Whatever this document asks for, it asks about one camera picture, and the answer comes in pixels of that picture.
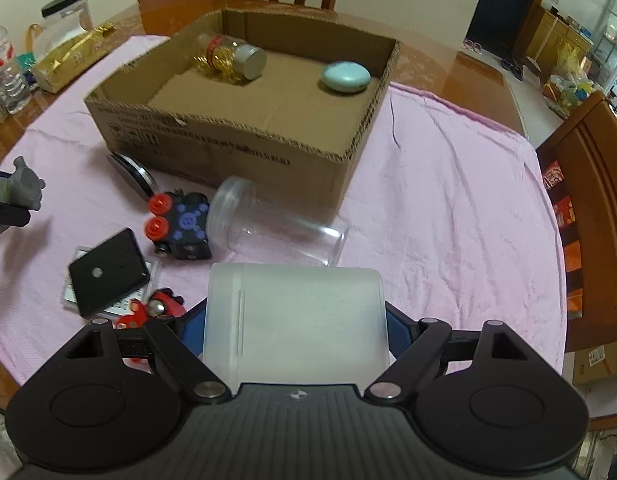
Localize gold foil bag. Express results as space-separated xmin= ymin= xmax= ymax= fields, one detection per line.
xmin=31 ymin=22 xmax=116 ymax=93

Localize teal round case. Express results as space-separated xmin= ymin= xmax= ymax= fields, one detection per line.
xmin=322 ymin=61 xmax=372 ymax=94

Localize black toy car red wheels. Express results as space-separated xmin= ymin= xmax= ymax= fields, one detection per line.
xmin=144 ymin=189 xmax=212 ymax=261

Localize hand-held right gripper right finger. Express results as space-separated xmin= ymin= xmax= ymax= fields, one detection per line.
xmin=363 ymin=301 xmax=527 ymax=406

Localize grey toy figure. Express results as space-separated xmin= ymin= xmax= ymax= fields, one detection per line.
xmin=0 ymin=156 xmax=45 ymax=211

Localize black pen-like object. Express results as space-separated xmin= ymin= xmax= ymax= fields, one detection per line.
xmin=107 ymin=152 xmax=160 ymax=200

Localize red toy robot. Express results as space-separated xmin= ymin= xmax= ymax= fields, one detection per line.
xmin=113 ymin=289 xmax=188 ymax=332

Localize pink cloth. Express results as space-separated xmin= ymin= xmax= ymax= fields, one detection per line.
xmin=0 ymin=35 xmax=569 ymax=411

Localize wooden cabinet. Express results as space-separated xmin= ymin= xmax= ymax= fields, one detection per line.
xmin=513 ymin=5 xmax=594 ymax=78

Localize clear plastic jar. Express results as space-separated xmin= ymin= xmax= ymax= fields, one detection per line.
xmin=207 ymin=176 xmax=350 ymax=267

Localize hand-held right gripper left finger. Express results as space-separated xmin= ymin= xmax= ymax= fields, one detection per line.
xmin=63 ymin=299 xmax=232 ymax=404

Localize red gift boxes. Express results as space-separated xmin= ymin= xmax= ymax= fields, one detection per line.
xmin=543 ymin=160 xmax=580 ymax=321

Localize cardboard box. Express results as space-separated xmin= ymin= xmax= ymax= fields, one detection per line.
xmin=83 ymin=7 xmax=402 ymax=216

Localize brown carton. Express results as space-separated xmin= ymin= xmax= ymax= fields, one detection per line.
xmin=571 ymin=342 xmax=617 ymax=401

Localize black box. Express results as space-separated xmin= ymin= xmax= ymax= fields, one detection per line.
xmin=68 ymin=227 xmax=152 ymax=318

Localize glass jar of gold capsules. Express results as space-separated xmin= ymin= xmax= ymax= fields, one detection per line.
xmin=191 ymin=32 xmax=268 ymax=81

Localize yellow plastic bag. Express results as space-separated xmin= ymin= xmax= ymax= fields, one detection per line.
xmin=543 ymin=44 xmax=594 ymax=111

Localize plastic water bottle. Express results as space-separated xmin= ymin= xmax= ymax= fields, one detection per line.
xmin=0 ymin=10 xmax=32 ymax=115

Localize white translucent plastic bottle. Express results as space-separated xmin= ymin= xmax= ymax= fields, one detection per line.
xmin=202 ymin=262 xmax=391 ymax=391

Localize dark slippers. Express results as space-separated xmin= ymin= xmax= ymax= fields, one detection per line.
xmin=501 ymin=57 xmax=525 ymax=82

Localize clear jar with black lid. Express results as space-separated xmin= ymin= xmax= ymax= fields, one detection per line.
xmin=41 ymin=0 xmax=94 ymax=36

